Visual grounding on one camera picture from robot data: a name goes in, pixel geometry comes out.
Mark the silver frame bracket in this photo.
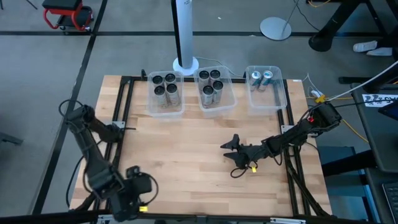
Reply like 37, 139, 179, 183
269, 217, 308, 224
97, 213, 114, 224

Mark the grey round-base stand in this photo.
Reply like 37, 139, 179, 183
259, 0, 300, 42

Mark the white paper label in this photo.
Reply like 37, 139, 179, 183
361, 93, 398, 108

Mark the clear plastic bin white label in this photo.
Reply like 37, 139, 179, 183
193, 65, 238, 113

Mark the yellow floor cable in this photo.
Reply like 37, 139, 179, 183
323, 96, 370, 144

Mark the red black rolling stool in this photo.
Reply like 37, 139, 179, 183
41, 0, 95, 32

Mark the black aluminium table frame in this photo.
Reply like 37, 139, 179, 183
70, 74, 333, 224

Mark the person's foot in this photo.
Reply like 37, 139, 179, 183
366, 46, 393, 57
353, 40, 379, 53

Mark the grey fan cable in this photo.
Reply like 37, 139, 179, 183
195, 56, 247, 78

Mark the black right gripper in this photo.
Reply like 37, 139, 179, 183
220, 134, 265, 170

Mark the dark grey floor bar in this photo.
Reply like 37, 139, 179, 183
0, 131, 24, 146

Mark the black desk leg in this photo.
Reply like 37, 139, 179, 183
308, 0, 368, 53

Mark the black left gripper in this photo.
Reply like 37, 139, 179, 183
110, 166, 152, 222

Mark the black desk crossbar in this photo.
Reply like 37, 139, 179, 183
321, 150, 377, 177

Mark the blue silver soda can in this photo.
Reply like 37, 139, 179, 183
249, 70, 262, 92
258, 70, 274, 93

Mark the thick white cable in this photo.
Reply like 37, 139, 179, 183
309, 60, 398, 110

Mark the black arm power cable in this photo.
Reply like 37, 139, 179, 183
65, 138, 108, 208

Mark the black desk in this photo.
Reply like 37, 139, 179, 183
351, 60, 398, 224

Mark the black laptop keyboard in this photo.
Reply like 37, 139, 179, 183
381, 182, 398, 224

